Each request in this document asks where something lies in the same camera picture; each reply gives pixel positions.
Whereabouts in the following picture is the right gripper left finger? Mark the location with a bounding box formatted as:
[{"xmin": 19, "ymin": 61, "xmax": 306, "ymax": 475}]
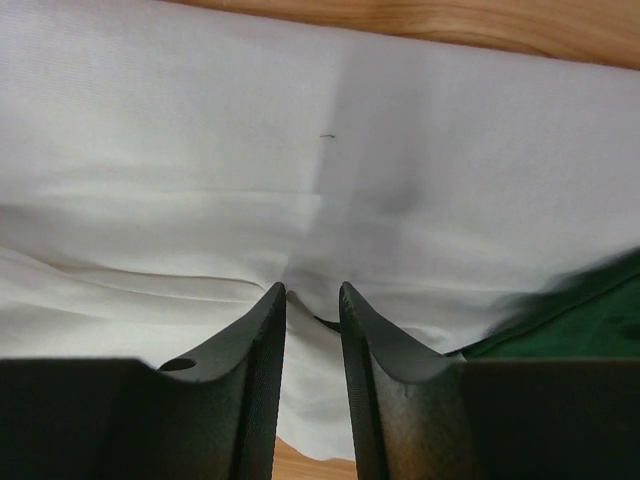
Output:
[{"xmin": 1, "ymin": 283, "xmax": 286, "ymax": 479}]

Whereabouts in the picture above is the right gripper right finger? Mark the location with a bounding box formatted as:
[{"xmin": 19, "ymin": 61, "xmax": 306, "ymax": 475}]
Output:
[{"xmin": 339, "ymin": 283, "xmax": 639, "ymax": 479}]

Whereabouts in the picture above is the white and green t-shirt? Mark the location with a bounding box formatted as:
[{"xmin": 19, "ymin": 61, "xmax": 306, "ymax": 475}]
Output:
[{"xmin": 1, "ymin": 1, "xmax": 639, "ymax": 460}]

